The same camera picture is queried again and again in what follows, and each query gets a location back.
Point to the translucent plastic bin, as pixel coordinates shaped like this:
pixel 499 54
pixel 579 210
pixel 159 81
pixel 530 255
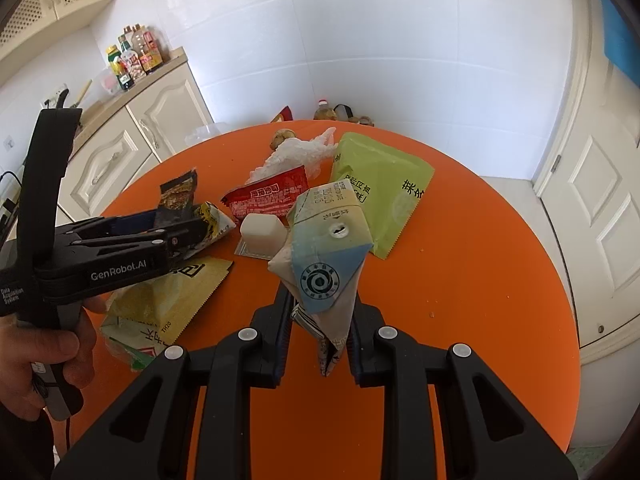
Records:
pixel 205 132

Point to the crushed milk carton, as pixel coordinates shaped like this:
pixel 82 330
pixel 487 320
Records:
pixel 320 260

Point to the brown walnut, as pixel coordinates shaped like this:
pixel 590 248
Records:
pixel 282 139

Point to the green snack packet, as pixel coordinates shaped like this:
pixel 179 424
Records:
pixel 380 170

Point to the cluster of condiment bottles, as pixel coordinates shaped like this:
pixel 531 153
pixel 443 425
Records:
pixel 137 55

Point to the white panelled door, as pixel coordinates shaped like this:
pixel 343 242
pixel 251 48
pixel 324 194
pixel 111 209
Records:
pixel 590 185

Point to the person's left forearm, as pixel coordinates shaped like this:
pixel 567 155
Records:
pixel 25 450

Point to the cream lower kitchen cabinet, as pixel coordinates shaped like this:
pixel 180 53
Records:
pixel 165 110

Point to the person's left hand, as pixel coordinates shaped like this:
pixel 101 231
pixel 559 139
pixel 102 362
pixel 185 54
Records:
pixel 50 347

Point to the cooking oil bottle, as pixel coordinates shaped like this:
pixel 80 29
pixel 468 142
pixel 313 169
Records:
pixel 325 110

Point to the clear plastic container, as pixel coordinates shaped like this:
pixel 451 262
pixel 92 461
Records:
pixel 107 82

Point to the red snack packet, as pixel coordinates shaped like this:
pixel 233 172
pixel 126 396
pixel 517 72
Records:
pixel 270 195

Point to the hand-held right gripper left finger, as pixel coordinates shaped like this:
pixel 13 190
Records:
pixel 285 350

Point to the yellow snack packet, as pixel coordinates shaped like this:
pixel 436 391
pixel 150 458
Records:
pixel 160 305

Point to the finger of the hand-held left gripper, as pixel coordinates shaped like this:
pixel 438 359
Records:
pixel 150 246
pixel 145 221

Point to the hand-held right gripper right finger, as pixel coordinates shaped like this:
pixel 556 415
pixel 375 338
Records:
pixel 354 355

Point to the dark snack wrapper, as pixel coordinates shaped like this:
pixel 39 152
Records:
pixel 177 195

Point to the yellow white wrapper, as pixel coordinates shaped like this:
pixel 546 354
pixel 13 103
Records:
pixel 218 222

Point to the red bag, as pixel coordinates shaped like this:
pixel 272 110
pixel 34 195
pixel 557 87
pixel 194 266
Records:
pixel 285 114

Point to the white plastic jelly cup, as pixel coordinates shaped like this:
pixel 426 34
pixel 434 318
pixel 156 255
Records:
pixel 260 232

